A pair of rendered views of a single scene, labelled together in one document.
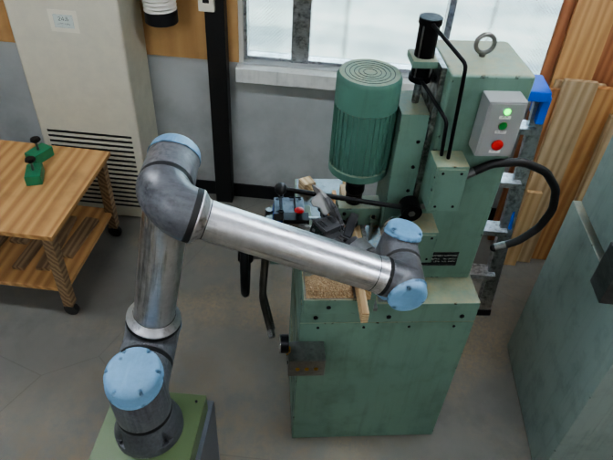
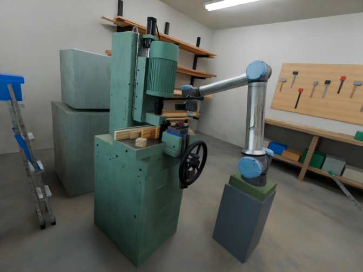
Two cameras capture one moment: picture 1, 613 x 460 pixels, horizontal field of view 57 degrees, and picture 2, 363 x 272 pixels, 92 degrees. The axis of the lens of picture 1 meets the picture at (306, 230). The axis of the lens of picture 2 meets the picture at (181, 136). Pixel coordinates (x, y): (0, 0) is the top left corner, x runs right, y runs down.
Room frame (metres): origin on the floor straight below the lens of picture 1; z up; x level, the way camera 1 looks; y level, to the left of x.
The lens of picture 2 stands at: (2.20, 0.76, 1.25)
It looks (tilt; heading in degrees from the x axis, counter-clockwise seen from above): 16 degrees down; 220
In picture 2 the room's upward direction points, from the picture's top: 8 degrees clockwise
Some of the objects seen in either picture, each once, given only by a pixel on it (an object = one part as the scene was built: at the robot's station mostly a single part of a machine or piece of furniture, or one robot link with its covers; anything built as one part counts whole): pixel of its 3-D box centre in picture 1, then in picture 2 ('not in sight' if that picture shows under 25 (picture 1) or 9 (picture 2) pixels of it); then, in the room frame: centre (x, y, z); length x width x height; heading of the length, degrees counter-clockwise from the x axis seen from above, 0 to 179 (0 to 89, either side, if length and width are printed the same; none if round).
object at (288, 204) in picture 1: (290, 212); (179, 128); (1.40, 0.05, 0.99); 0.13 x 0.11 x 0.06; 6
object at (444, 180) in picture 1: (444, 182); not in sight; (1.29, -0.37, 1.22); 0.09 x 0.08 x 0.15; 96
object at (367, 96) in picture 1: (363, 123); (162, 71); (1.42, -0.14, 1.32); 0.18 x 0.18 x 0.31
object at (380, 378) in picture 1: (365, 337); (138, 192); (1.44, -0.26, 0.35); 0.58 x 0.45 x 0.71; 96
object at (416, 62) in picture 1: (426, 49); (150, 33); (1.44, -0.28, 1.53); 0.08 x 0.08 x 0.17; 6
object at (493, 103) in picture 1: (497, 124); not in sight; (1.31, -0.47, 1.40); 0.10 x 0.06 x 0.16; 96
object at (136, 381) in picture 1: (138, 386); (260, 158); (0.85, 0.42, 0.81); 0.17 x 0.15 x 0.18; 3
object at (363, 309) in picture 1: (352, 245); (163, 129); (1.34, -0.15, 0.92); 0.60 x 0.02 x 0.04; 6
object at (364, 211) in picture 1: (358, 212); (155, 120); (1.42, -0.16, 0.99); 0.14 x 0.07 x 0.09; 96
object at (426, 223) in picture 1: (420, 238); not in sight; (1.28, -0.34, 1.02); 0.09 x 0.07 x 0.12; 6
